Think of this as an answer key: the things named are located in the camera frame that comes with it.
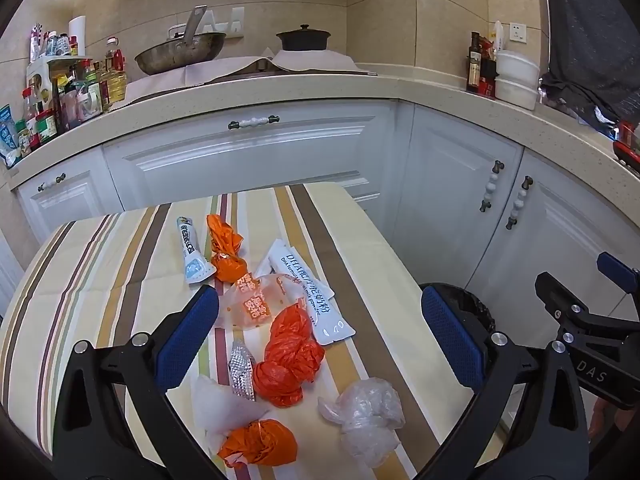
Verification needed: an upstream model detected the large orange plastic bag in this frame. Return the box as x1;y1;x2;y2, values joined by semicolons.
251;304;327;409

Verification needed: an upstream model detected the white kitchen cabinet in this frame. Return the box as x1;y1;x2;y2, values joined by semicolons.
0;97;640;356

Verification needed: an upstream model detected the beige stove cloth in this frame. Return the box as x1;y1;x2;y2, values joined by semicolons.
107;54;375;107

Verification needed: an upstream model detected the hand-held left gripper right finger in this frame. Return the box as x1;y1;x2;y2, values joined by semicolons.
415;284;593;480

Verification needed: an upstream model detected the long white sachet packet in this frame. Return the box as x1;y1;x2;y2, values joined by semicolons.
266;239;357;347

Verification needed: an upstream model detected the dark sauce bottle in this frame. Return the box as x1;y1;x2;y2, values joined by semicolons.
466;31;484;93

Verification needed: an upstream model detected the white lidded bowl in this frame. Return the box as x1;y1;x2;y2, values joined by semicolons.
494;77;541;111
496;50;542;84

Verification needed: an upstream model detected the white tissue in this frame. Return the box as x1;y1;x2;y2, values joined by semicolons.
192;375;268;456

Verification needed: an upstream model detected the vertical cabinet door handle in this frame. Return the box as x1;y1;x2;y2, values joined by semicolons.
479;159;506;214
504;175;534;231

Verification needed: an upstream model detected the white wall rack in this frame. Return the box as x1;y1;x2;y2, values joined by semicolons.
201;6;246;39

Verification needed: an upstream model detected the group of condiment bottles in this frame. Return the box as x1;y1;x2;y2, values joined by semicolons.
0;22;129;170

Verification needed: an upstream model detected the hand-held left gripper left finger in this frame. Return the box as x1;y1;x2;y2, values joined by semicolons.
50;284;236;480

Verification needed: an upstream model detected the metal spatula handle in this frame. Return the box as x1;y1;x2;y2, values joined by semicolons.
179;5;209;47

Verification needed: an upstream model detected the person's right hand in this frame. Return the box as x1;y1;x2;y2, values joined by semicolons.
589;400;631;441

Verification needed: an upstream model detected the black trash bin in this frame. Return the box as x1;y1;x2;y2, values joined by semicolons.
419;282;497;361

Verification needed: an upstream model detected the translucent orange-printed wrapper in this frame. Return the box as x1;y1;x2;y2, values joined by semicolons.
214;271;303;332

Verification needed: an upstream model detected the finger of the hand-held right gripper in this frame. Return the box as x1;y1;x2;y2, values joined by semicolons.
597;252;640;303
534;271;640;346

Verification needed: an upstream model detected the white tube sachet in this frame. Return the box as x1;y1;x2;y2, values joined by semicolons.
175;215;217;286

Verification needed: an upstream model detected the dark hanging garment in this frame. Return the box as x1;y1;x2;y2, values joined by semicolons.
539;0;640;135

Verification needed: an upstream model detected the white paper towel roll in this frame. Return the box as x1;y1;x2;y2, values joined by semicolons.
67;15;87;57

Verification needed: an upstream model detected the black lidded pot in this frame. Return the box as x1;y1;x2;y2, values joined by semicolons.
275;23;332;53

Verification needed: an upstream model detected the clear plastic bag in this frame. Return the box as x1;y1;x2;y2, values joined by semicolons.
317;376;407;469

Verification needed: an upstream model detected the long drawer handle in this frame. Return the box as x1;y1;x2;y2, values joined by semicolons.
228;115;281;131

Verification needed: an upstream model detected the red sauce packet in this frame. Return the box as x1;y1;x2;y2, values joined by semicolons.
477;35;500;98

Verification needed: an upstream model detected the silver blister pack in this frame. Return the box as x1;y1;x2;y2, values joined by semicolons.
227;340;259;402

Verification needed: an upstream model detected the small orange plastic bag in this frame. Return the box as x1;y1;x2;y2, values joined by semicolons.
206;214;249;282

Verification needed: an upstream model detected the metal wok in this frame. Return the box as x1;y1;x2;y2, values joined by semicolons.
134;31;227;76

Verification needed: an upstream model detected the striped tablecloth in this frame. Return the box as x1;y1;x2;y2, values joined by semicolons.
0;182;506;480

